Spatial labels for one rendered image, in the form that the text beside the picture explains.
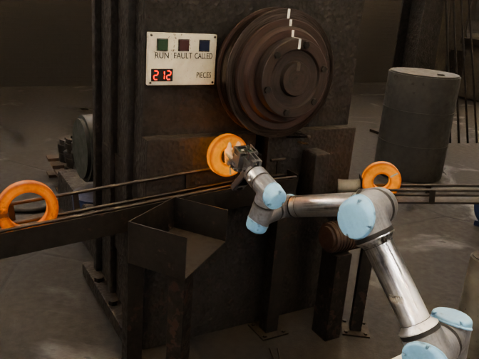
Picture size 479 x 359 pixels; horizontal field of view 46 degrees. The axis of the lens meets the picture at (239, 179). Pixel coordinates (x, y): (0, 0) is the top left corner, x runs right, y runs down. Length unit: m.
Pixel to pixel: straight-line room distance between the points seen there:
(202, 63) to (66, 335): 1.24
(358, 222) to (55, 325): 1.46
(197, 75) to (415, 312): 1.09
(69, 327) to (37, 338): 0.14
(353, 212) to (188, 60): 0.84
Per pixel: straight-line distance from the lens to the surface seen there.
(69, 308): 2.67
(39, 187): 1.87
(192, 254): 1.78
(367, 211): 1.57
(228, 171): 2.05
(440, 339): 1.66
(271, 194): 1.77
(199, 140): 2.09
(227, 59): 1.97
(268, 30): 2.01
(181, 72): 2.04
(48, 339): 2.49
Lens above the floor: 1.39
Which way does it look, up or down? 18 degrees down
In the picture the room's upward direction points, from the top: 5 degrees clockwise
